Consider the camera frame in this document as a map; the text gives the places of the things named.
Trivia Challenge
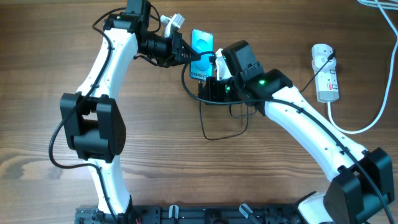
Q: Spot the blue screen smartphone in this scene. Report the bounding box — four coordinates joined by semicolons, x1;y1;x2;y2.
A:
189;28;215;82

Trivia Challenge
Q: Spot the black charging cable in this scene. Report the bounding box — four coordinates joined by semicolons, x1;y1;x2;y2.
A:
198;49;336;141

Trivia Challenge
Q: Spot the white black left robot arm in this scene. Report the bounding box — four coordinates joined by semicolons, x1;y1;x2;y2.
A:
58;1;197;223

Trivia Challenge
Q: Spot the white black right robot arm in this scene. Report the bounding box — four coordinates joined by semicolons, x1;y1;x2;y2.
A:
198;40;395;223

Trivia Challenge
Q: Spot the white USB charger plug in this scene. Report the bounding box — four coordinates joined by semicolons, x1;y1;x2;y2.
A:
312;53;336;70

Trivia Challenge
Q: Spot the white power strip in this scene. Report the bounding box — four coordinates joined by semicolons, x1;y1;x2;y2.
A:
312;44;339;103

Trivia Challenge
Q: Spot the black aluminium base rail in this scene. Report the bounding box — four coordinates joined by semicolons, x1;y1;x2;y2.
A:
74;203;299;224

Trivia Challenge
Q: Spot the white power strip cord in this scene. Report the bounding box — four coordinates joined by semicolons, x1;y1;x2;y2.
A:
326;0;398;135

